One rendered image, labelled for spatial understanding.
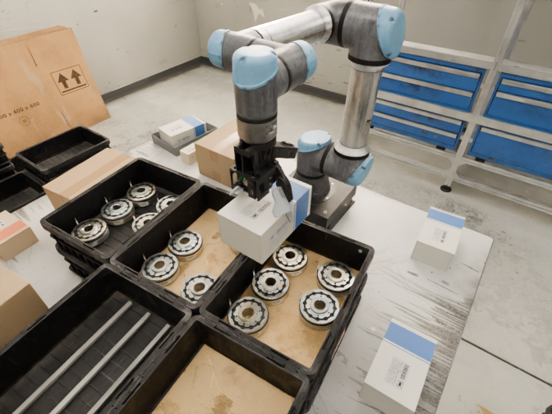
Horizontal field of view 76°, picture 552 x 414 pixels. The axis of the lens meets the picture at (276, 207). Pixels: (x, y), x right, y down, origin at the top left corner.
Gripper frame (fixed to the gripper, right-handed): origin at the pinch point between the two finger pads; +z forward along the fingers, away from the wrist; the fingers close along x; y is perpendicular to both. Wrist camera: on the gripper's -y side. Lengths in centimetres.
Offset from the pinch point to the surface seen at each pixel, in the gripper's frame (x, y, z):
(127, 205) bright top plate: -56, 5, 25
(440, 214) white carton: 31, -61, 32
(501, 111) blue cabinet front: 34, -193, 46
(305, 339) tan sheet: 17.8, 9.3, 27.6
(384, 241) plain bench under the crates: 18, -46, 41
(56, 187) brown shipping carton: -85, 13, 25
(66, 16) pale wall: -314, -126, 27
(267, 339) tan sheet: 10.3, 14.7, 27.6
